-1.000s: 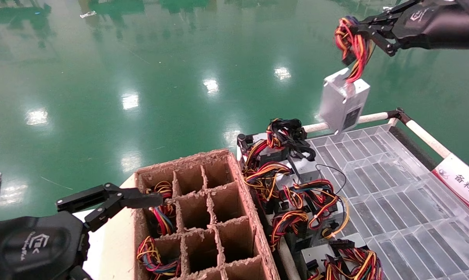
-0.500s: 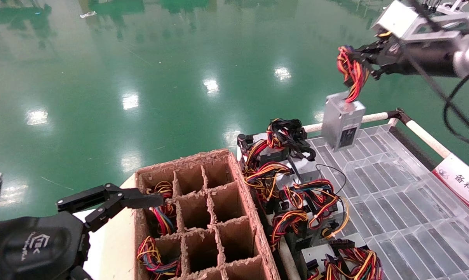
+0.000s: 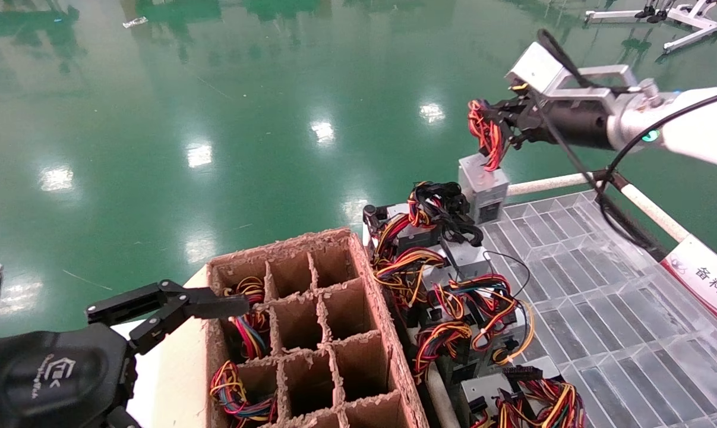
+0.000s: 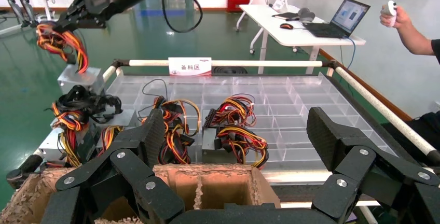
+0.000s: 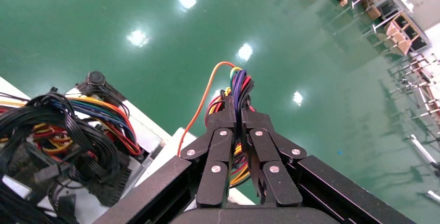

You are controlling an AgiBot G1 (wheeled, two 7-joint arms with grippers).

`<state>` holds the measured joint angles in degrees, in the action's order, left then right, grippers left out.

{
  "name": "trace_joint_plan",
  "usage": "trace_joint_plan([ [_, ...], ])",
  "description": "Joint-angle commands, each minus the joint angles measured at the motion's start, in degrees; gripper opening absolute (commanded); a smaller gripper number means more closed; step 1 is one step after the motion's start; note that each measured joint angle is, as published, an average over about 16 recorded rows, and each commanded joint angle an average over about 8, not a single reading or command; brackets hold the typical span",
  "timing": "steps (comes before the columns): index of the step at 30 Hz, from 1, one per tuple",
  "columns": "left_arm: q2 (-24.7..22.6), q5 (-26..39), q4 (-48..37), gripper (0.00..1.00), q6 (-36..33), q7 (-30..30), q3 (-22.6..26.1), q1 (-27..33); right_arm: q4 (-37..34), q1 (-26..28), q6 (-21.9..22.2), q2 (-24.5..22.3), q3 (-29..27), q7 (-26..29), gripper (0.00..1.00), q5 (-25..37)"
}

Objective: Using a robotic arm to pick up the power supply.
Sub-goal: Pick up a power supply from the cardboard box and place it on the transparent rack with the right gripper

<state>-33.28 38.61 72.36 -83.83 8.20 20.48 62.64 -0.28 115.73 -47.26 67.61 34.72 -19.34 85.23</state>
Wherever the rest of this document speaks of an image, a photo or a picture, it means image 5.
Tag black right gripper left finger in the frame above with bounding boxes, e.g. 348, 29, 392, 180
181, 96, 237, 206

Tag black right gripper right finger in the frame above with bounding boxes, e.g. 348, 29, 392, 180
241, 108, 307, 206

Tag multicolour wire bundle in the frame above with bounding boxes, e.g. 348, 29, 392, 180
177, 61, 257, 187

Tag black tube corner connector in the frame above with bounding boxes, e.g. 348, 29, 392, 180
75, 71, 128, 113

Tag white metal stand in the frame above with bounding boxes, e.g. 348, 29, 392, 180
407, 134, 440, 204

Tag distant workbenches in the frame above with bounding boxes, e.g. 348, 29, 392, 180
350, 0, 432, 57

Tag white tube cart frame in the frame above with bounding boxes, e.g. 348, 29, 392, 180
0, 76, 257, 224

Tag metal frame stands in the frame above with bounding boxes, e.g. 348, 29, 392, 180
378, 53, 440, 123

